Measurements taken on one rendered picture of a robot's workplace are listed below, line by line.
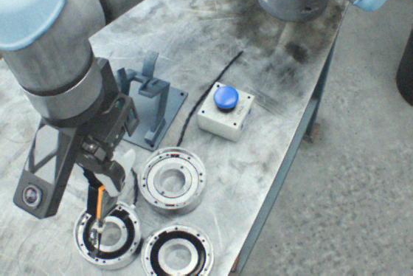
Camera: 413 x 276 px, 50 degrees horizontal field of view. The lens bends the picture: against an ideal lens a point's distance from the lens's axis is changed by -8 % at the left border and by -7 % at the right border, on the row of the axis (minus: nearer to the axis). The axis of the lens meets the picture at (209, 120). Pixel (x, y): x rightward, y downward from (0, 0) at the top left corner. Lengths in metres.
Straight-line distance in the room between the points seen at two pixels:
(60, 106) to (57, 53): 0.07
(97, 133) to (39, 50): 0.17
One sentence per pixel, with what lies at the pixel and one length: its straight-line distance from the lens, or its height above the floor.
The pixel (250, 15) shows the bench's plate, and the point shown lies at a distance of 0.97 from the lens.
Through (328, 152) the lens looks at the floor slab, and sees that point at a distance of 1.72.
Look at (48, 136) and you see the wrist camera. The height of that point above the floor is 1.10.
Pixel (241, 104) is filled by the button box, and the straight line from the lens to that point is 0.78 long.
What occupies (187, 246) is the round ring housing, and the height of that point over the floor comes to 0.83.
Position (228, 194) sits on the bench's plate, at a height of 0.80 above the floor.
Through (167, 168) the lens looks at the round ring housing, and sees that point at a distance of 0.74.
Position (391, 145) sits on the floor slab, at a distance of 1.80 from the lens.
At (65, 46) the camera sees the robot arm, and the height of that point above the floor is 1.22.
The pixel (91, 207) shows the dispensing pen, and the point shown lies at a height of 0.93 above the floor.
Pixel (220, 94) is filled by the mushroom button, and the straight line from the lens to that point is 0.75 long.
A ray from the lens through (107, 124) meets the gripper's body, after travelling 0.51.
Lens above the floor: 1.49
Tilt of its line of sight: 58 degrees down
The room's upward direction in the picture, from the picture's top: 4 degrees counter-clockwise
